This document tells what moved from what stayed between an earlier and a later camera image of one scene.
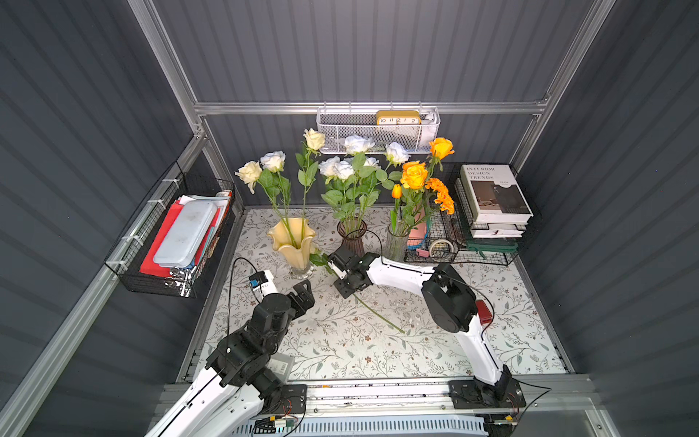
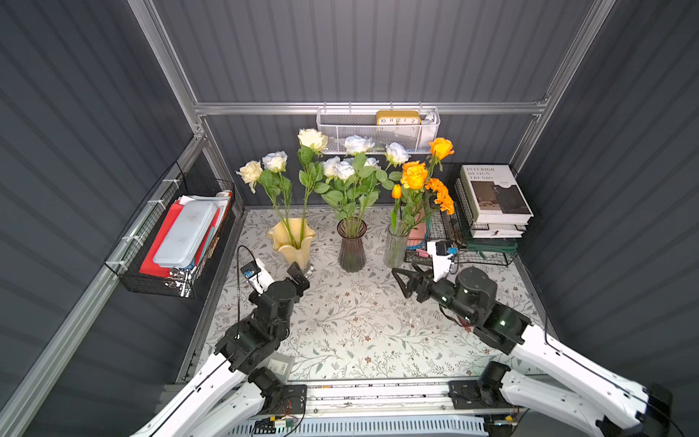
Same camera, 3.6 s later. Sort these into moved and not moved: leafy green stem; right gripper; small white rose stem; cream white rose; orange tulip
Moved: leafy green stem; right gripper
Not moved: cream white rose; small white rose stem; orange tulip
